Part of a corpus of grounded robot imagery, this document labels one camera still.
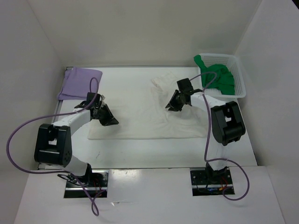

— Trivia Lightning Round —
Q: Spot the purple t shirt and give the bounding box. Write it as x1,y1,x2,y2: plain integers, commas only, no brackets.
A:
57,67,103,100

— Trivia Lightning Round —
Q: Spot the white t shirt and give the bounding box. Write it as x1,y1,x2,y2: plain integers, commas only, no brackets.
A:
88,72,207,140

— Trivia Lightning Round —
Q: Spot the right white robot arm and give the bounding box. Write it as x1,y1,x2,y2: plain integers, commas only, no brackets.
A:
166,78,246,183

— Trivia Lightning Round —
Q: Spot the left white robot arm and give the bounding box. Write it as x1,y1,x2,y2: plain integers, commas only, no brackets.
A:
34,92,119,187

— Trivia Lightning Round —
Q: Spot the green t shirt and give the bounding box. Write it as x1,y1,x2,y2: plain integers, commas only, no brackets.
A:
193,55,235,95

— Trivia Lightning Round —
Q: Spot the white plastic basket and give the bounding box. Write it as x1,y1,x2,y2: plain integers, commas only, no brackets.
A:
199,53,246,101

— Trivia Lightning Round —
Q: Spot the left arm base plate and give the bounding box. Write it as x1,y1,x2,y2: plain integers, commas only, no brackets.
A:
61,170,109,199

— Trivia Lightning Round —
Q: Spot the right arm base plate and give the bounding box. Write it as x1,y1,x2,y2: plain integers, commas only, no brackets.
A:
190,168,235,196

